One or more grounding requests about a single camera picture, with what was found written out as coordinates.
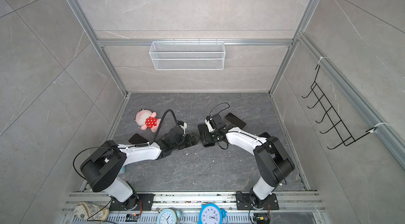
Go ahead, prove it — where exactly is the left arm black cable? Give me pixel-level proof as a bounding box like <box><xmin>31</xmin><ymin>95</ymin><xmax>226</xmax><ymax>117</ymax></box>
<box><xmin>148</xmin><ymin>108</ymin><xmax>179</xmax><ymax>146</ymax></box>

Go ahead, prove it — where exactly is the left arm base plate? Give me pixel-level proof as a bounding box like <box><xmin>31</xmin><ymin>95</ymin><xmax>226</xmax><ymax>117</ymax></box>
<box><xmin>109</xmin><ymin>193</ymin><xmax>155</xmax><ymax>211</ymax></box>

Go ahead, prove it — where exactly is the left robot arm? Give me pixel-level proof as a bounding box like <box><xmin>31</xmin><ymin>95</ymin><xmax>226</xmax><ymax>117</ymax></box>
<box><xmin>80</xmin><ymin>127</ymin><xmax>199</xmax><ymax>204</ymax></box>

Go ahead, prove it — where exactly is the white wire basket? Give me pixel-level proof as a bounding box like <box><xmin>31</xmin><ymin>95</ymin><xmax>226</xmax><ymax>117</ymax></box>
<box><xmin>149</xmin><ymin>41</ymin><xmax>226</xmax><ymax>71</ymax></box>

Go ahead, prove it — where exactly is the dark phone near left wall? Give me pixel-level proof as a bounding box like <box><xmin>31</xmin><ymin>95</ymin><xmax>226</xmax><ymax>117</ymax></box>
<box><xmin>129</xmin><ymin>133</ymin><xmax>149</xmax><ymax>146</ymax></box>

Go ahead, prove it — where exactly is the crumpled patterned cloth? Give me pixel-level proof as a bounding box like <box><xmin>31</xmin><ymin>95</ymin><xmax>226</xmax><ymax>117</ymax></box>
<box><xmin>74</xmin><ymin>202</ymin><xmax>110</xmax><ymax>224</ymax></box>

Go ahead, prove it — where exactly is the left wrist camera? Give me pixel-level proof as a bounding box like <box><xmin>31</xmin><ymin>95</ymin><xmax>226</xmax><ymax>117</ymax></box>
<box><xmin>177</xmin><ymin>121</ymin><xmax>187</xmax><ymax>134</ymax></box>

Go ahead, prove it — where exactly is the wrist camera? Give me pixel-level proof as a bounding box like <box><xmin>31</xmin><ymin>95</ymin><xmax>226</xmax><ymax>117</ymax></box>
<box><xmin>177</xmin><ymin>121</ymin><xmax>187</xmax><ymax>134</ymax></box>
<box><xmin>205</xmin><ymin>113</ymin><xmax>226</xmax><ymax>132</ymax></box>

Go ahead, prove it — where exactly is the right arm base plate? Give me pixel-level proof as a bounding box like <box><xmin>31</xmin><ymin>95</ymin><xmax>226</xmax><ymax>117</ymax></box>
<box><xmin>235</xmin><ymin>192</ymin><xmax>279</xmax><ymax>211</ymax></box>

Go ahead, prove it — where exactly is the pink plush toy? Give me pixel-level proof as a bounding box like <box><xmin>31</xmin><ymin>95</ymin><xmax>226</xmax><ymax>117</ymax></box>
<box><xmin>135</xmin><ymin>110</ymin><xmax>161</xmax><ymax>133</ymax></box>

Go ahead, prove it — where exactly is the black wall hook rack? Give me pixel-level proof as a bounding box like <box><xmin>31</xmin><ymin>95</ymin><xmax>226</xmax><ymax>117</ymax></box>
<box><xmin>301</xmin><ymin>65</ymin><xmax>388</xmax><ymax>150</ymax></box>

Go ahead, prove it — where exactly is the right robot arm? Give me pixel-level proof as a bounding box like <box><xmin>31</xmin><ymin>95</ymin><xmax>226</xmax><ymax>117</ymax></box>
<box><xmin>198</xmin><ymin>124</ymin><xmax>295</xmax><ymax>209</ymax></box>

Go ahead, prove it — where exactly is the phone in red case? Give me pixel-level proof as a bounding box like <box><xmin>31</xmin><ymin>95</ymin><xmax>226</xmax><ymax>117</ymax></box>
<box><xmin>224</xmin><ymin>112</ymin><xmax>247</xmax><ymax>129</ymax></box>

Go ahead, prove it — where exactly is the blue alarm clock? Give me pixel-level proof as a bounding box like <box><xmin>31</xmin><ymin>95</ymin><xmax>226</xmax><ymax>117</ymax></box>
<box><xmin>198</xmin><ymin>203</ymin><xmax>228</xmax><ymax>224</ymax></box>

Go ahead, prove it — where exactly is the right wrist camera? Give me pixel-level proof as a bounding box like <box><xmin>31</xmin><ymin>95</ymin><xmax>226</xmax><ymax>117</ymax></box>
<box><xmin>205</xmin><ymin>113</ymin><xmax>226</xmax><ymax>132</ymax></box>

